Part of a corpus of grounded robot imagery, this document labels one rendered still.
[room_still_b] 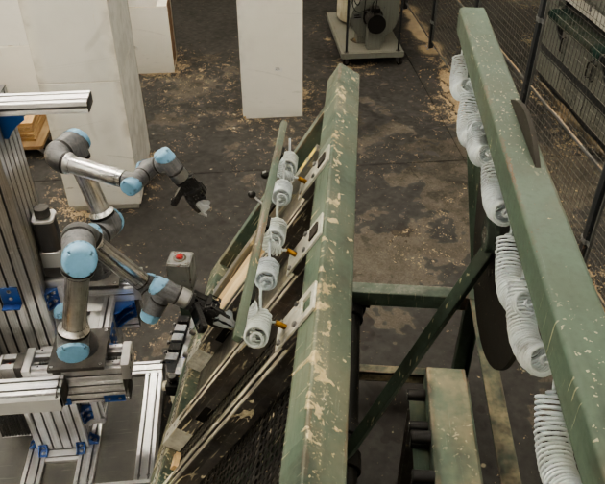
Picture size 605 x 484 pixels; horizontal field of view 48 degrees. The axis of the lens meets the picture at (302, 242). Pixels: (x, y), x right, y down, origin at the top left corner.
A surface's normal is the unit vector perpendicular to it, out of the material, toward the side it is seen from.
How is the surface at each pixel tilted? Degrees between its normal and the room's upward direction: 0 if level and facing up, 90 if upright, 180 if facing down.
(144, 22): 90
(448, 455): 0
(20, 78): 90
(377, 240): 0
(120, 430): 0
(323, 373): 31
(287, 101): 90
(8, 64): 90
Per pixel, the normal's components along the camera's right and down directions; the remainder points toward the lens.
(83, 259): 0.33, 0.47
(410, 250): 0.00, -0.79
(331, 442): 0.51, -0.66
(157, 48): 0.09, 0.60
